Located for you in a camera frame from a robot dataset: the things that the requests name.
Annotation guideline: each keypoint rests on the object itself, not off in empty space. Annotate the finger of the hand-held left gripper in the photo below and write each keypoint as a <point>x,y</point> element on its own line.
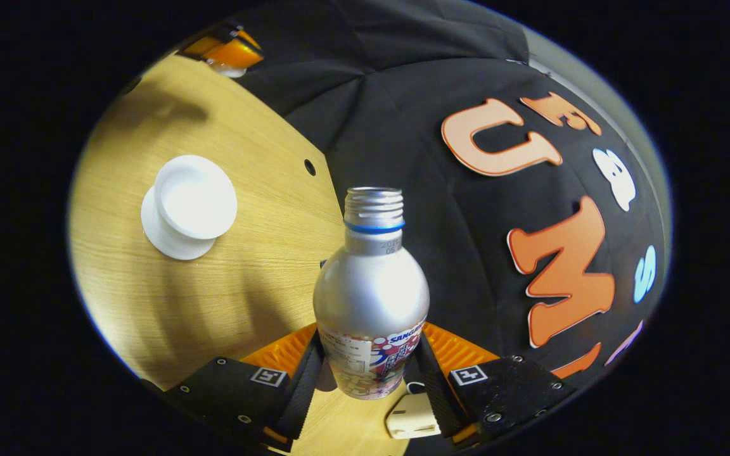
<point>199,47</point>
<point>238,54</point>

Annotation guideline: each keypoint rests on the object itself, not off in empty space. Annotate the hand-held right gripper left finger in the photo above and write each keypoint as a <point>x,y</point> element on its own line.
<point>305,392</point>

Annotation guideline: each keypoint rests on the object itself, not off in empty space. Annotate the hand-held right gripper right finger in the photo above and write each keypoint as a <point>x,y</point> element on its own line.
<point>431,392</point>

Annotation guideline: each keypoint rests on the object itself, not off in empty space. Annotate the dark round coaster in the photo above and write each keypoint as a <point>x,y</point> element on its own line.
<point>326,380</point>

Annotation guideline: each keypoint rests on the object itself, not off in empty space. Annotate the silver water bottle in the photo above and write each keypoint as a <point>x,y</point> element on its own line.
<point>371,291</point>

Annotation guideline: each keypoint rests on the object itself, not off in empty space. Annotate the white tabletop container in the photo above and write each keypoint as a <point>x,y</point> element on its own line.
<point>410,417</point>

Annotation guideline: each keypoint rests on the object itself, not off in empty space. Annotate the black backdrop cloth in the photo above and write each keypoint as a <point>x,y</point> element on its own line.
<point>390,126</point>

